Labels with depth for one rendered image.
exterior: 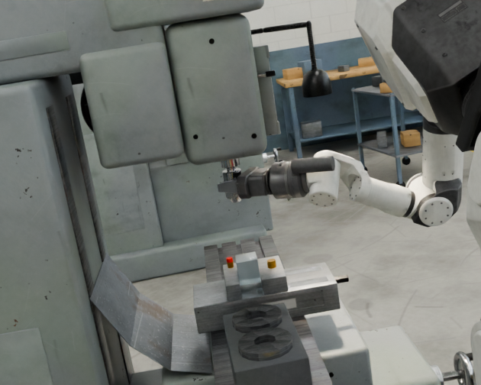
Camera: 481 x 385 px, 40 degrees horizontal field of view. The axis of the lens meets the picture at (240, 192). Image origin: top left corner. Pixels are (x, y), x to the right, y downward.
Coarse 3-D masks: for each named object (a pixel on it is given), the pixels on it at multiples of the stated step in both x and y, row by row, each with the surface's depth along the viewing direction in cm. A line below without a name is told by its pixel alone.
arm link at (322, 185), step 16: (304, 160) 150; (320, 160) 149; (336, 160) 154; (288, 176) 153; (304, 176) 153; (320, 176) 151; (336, 176) 152; (304, 192) 155; (320, 192) 149; (336, 192) 150
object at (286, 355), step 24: (240, 312) 121; (264, 312) 120; (288, 312) 121; (240, 336) 115; (264, 336) 111; (288, 336) 110; (240, 360) 107; (264, 360) 106; (288, 360) 105; (240, 384) 104; (264, 384) 105; (288, 384) 105; (312, 384) 106
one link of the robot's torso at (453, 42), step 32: (384, 0) 115; (416, 0) 113; (448, 0) 111; (480, 0) 108; (384, 32) 116; (416, 32) 111; (448, 32) 109; (480, 32) 106; (384, 64) 122; (416, 64) 111; (448, 64) 107; (416, 96) 116; (448, 96) 110; (448, 128) 118
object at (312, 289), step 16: (224, 272) 167; (288, 272) 171; (304, 272) 170; (320, 272) 168; (208, 288) 169; (224, 288) 168; (240, 288) 166; (256, 288) 165; (288, 288) 162; (304, 288) 160; (320, 288) 160; (336, 288) 160; (208, 304) 160; (224, 304) 159; (240, 304) 160; (256, 304) 160; (272, 304) 161; (288, 304) 161; (304, 304) 161; (320, 304) 162; (336, 304) 161; (208, 320) 160
